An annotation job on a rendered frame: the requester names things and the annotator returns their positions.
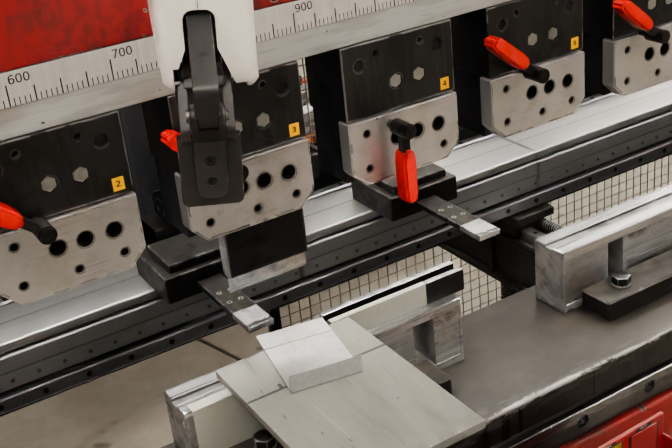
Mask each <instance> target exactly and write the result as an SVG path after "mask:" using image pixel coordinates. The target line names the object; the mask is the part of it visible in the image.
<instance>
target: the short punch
mask: <svg viewBox="0 0 672 448"><path fill-rule="evenodd" d="M218 241H219V247H220V254H221V260H222V266H223V272H224V274H225V276H227V278H228V284H229V290H230V293H232V292H234V291H237V290H240V289H242V288H245V287H248V286H250V285H253V284H256V283H258V282H261V281H264V280H266V279H269V278H272V277H274V276H277V275H280V274H282V273H285V272H288V271H290V270H293V269H296V268H298V267H301V266H304V265H306V258H305V252H307V251H308V246H307V238H306V230H305V222H304V214H303V208H301V209H299V210H296V211H293V212H290V213H287V214H285V215H282V216H279V217H276V218H273V219H270V220H267V221H264V222H262V223H259V224H256V225H253V226H250V227H247V228H244V229H241V230H239V231H236V232H233V233H230V234H227V235H224V236H221V237H218Z"/></svg>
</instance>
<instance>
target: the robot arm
mask: <svg viewBox="0 0 672 448"><path fill-rule="evenodd" d="M147 2H148V8H149V14H150V20H151V26H152V31H153V36H154V41H155V46H156V51H157V57H158V62H159V66H160V71H161V76H162V81H163V84H164V85H165V86H167V87H168V88H170V89H171V90H173V91H175V101H176V111H177V121H178V124H179V126H180V132H181V135H176V141H177V150H178V160H179V170H180V180H181V190H182V200H183V203H184V205H185V206H187V207H197V206H208V205H219V204H230V203H239V202H241V201H242V200H243V199H244V181H243V166H242V151H241V136H240V130H236V125H235V114H234V104H233V93H232V78H231V74H232V76H233V78H234V80H235V81H236V83H239V82H247V85H252V84H253V83H254V82H255V81H256V80H257V79H258V77H259V73H258V61H257V49H256V37H255V23H254V9H253V0H147ZM181 60H182V62H181ZM190 127H191V128H190Z"/></svg>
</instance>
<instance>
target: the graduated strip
mask: <svg viewBox="0 0 672 448"><path fill-rule="evenodd" d="M413 1H417V0H298V1H294V2H290V3H286V4H282V5H278V6H274V7H270V8H265V9H261V10H257V11H254V23H255V37H256V43H257V42H260V41H264V40H268V39H272V38H276V37H279V36H283V35H287V34H291V33H295V32H299V31H302V30H306V29H310V28H314V27H318V26H321V25H325V24H329V23H333V22H337V21H341V20H344V19H348V18H352V17H356V16H360V15H363V14H367V13H371V12H375V11H379V10H383V9H386V8H390V7H394V6H398V5H402V4H406V3H409V2H413ZM157 68H160V66H159V62H158V57H157V51H156V46H155V41H154V36H152V37H148V38H144V39H140V40H136V41H132V42H128V43H124V44H120V45H116V46H111V47H107V48H103V49H99V50H95V51H91V52H87V53H83V54H79V55H75V56H71V57H67V58H63V59H59V60H55V61H51V62H47V63H43V64H39V65H34V66H30V67H26V68H22V69H18V70H14V71H10V72H6V73H2V74H0V110H1V109H4V108H8V107H12V106H16V105H20V104H24V103H27V102H31V101H35V100H39V99H43V98H46V97H50V96H54V95H58V94H62V93H66V92H69V91H73V90H77V89H81V88H85V87H88V86H92V85H96V84H100V83H104V82H108V81H111V80H115V79H119V78H123V77H127V76H131V75H134V74H138V73H142V72H146V71H150V70H153V69H157Z"/></svg>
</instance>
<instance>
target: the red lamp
mask: <svg viewBox="0 0 672 448"><path fill-rule="evenodd" d="M656 438H657V422H656V423H654V424H652V425H650V426H649V427H647V428H645V429H644V430H642V431H640V432H638V433H637V434H635V435H633V436H632V437H631V448H656Z"/></svg>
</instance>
